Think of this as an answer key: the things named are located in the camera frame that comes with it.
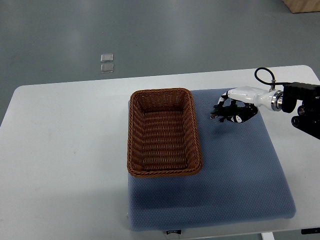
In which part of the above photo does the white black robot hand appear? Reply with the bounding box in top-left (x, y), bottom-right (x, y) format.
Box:
top-left (216, 86), bottom-right (283, 123)

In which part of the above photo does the dark toy crocodile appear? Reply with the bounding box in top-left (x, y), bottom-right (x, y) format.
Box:
top-left (210, 100), bottom-right (251, 123)

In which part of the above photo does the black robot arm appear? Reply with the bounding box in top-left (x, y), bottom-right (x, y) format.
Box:
top-left (281, 82), bottom-right (320, 139)

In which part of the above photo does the brown wicker basket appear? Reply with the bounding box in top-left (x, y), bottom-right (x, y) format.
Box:
top-left (127, 88), bottom-right (203, 178)

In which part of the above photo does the blue textured cushion mat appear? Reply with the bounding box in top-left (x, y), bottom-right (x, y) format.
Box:
top-left (128, 89), bottom-right (296, 231)

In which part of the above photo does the wooden box corner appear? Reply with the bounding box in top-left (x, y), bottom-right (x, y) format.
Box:
top-left (283, 0), bottom-right (320, 14)

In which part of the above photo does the white table leg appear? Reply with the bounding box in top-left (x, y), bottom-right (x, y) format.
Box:
top-left (261, 232), bottom-right (275, 240)

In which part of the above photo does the black table control panel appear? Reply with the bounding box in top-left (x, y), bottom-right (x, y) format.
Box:
top-left (301, 227), bottom-right (320, 235)

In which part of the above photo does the upper grey floor plate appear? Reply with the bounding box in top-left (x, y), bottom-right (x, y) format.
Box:
top-left (100, 53), bottom-right (114, 63)

